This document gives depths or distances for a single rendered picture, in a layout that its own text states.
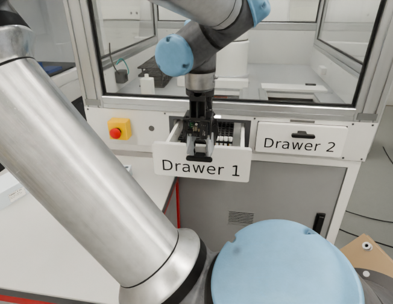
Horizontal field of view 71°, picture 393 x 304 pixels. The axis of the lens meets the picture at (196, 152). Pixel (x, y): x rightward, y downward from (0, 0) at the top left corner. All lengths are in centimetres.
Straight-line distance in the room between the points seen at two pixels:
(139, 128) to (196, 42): 59
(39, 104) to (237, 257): 23
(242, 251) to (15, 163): 22
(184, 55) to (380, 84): 67
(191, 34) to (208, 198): 79
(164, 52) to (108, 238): 36
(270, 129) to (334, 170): 30
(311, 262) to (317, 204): 96
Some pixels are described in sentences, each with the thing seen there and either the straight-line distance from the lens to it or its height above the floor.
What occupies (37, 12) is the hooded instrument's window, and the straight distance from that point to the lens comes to 156.
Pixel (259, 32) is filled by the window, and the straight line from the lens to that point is 93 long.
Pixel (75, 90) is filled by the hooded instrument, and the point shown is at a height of 85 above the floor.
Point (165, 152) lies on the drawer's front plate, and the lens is 82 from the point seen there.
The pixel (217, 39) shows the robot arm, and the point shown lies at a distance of 53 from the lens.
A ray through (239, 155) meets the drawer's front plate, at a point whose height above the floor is 91.
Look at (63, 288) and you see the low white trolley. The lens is 71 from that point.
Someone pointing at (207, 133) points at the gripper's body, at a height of 101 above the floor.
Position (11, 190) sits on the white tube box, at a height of 80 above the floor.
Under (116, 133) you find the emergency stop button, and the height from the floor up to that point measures 88.
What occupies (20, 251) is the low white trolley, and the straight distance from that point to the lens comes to 83.
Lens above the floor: 130
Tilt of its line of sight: 29 degrees down
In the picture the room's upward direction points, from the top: straight up
